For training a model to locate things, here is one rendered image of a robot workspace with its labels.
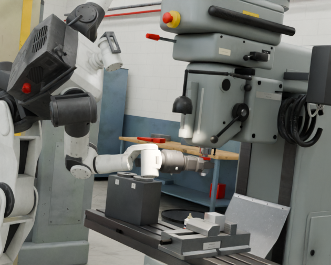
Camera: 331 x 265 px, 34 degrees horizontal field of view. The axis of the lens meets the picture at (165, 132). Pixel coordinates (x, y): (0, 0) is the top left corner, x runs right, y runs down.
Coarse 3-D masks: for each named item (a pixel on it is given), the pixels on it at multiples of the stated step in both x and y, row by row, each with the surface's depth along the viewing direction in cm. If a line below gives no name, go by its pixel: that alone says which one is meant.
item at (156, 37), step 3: (147, 33) 198; (147, 36) 197; (150, 36) 197; (153, 36) 198; (156, 36) 199; (159, 36) 200; (153, 39) 199; (156, 39) 200; (159, 39) 201; (162, 39) 202; (165, 39) 203; (168, 39) 203; (171, 39) 204; (174, 39) 206; (174, 42) 206
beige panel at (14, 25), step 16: (0, 0) 326; (16, 0) 332; (32, 0) 338; (0, 16) 327; (16, 16) 333; (32, 16) 340; (0, 32) 328; (16, 32) 334; (0, 48) 329; (16, 48) 335
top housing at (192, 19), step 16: (176, 0) 192; (192, 0) 186; (208, 0) 185; (224, 0) 189; (240, 0) 194; (256, 0) 200; (160, 16) 200; (192, 16) 186; (208, 16) 185; (256, 16) 200; (272, 16) 206; (176, 32) 203; (192, 32) 198; (208, 32) 194; (224, 32) 192; (240, 32) 196; (256, 32) 201; (272, 32) 207
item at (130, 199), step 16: (112, 176) 241; (128, 176) 239; (112, 192) 241; (128, 192) 235; (144, 192) 230; (160, 192) 238; (112, 208) 240; (128, 208) 234; (144, 208) 231; (144, 224) 232
